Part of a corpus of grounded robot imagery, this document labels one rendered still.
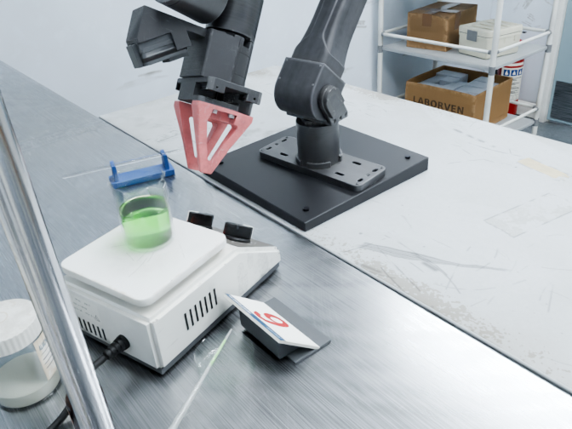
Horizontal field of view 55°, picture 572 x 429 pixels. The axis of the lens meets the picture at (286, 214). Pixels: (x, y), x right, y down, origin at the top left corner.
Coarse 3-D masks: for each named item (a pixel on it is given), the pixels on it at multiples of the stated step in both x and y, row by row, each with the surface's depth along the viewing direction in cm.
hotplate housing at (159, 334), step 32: (224, 256) 55; (256, 256) 59; (192, 288) 52; (224, 288) 56; (96, 320) 53; (128, 320) 49; (160, 320) 48; (192, 320) 52; (128, 352) 52; (160, 352) 49
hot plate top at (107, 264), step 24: (96, 240) 56; (120, 240) 56; (192, 240) 55; (216, 240) 54; (72, 264) 53; (96, 264) 52; (120, 264) 52; (144, 264) 52; (168, 264) 51; (192, 264) 51; (96, 288) 50; (120, 288) 49; (144, 288) 49; (168, 288) 49
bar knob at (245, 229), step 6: (228, 222) 61; (228, 228) 61; (234, 228) 61; (240, 228) 61; (246, 228) 61; (252, 228) 61; (228, 234) 61; (234, 234) 61; (240, 234) 61; (246, 234) 61; (252, 234) 62; (234, 240) 60; (240, 240) 60; (246, 240) 61
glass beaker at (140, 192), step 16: (144, 160) 54; (112, 176) 53; (128, 176) 54; (144, 176) 54; (160, 176) 51; (112, 192) 51; (128, 192) 55; (144, 192) 50; (160, 192) 51; (128, 208) 51; (144, 208) 51; (160, 208) 52; (128, 224) 52; (144, 224) 52; (160, 224) 52; (128, 240) 53; (144, 240) 52; (160, 240) 53
